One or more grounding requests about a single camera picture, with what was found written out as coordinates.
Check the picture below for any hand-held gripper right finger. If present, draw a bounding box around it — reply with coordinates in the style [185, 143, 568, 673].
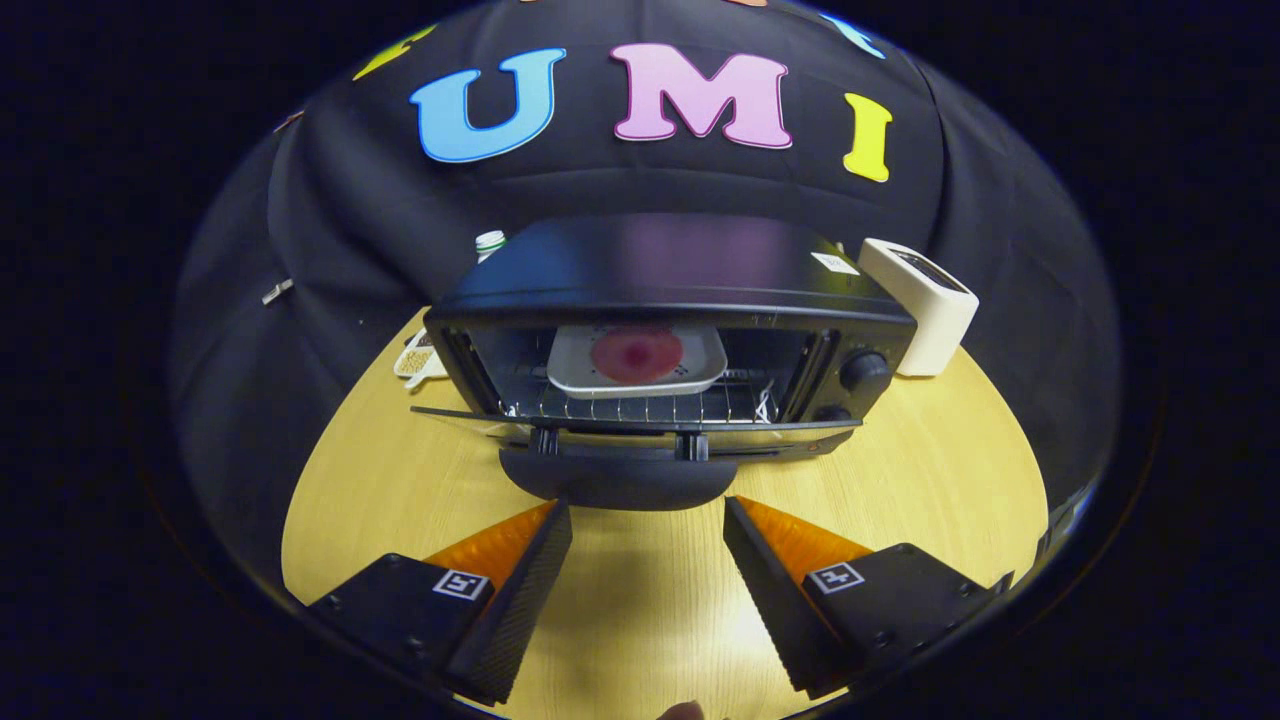
[722, 496, 1013, 699]

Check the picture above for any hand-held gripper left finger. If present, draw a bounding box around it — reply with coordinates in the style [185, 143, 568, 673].
[306, 500, 574, 706]

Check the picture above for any white square plate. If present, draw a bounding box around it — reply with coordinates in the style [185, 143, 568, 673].
[546, 322, 729, 401]

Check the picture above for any pink ham slice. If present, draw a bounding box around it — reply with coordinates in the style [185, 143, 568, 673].
[590, 331, 686, 386]

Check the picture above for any black toaster oven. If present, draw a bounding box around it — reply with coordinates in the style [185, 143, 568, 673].
[410, 212, 919, 512]

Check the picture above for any white toaster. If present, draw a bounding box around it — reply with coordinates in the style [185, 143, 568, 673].
[857, 238, 981, 379]

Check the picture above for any small dish of grains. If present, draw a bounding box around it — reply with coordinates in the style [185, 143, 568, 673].
[393, 329, 449, 388]

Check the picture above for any metal wire oven rack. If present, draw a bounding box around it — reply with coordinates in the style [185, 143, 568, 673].
[495, 372, 793, 427]

